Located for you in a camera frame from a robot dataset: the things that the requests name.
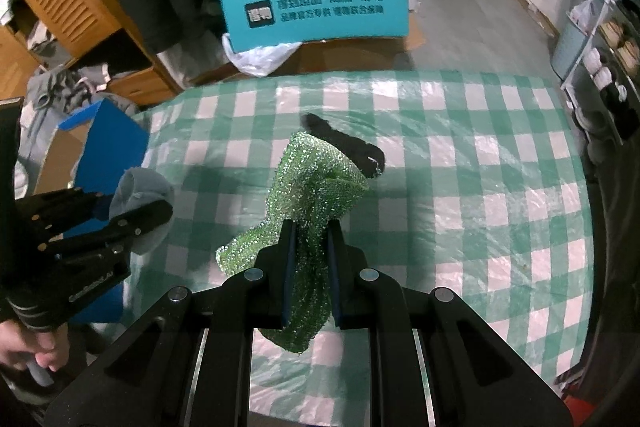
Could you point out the white plastic bag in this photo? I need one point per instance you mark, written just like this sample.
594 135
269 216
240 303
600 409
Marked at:
259 62

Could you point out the green sparkly mesh cloth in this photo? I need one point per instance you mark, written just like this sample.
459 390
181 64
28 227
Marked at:
314 184

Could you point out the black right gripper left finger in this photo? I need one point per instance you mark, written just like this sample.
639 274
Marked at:
258 298

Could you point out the grey clothes pile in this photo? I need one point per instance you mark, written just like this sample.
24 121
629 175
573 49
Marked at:
52 96

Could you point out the green white checkered tablecloth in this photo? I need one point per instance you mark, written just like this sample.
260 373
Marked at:
482 192

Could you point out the grey sock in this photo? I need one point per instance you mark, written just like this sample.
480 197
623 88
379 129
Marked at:
136 188

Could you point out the person's left hand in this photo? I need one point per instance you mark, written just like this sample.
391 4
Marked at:
51 350

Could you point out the black sock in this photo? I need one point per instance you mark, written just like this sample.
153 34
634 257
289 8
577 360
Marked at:
369 158

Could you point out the shoe rack with shoes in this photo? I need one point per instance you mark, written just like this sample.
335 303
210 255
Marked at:
597 61

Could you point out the blue cardboard box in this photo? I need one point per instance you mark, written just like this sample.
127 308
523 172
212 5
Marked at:
92 149

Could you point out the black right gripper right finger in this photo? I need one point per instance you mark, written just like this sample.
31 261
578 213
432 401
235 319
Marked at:
363 298

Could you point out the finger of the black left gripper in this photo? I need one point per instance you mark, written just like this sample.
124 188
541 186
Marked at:
137 224

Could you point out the teal shoe box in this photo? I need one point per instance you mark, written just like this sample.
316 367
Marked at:
253 23

